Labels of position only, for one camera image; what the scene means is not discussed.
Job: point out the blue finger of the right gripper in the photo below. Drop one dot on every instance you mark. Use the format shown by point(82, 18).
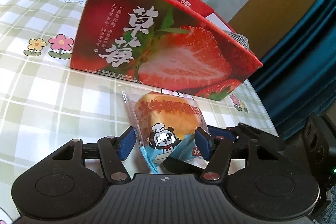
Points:
point(242, 133)
point(176, 166)

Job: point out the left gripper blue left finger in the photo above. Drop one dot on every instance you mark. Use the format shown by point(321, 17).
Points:
point(113, 151)

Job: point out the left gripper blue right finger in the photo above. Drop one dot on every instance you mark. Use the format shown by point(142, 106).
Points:
point(216, 148)

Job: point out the packaged bread blue wrapper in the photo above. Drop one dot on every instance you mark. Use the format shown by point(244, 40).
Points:
point(165, 124)

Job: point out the teal curtain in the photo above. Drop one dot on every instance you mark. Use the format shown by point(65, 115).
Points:
point(297, 78)

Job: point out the green checked bunny tablecloth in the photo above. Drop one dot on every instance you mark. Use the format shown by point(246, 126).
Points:
point(45, 103)

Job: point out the red strawberry cardboard box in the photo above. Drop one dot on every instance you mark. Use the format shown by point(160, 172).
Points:
point(161, 43)

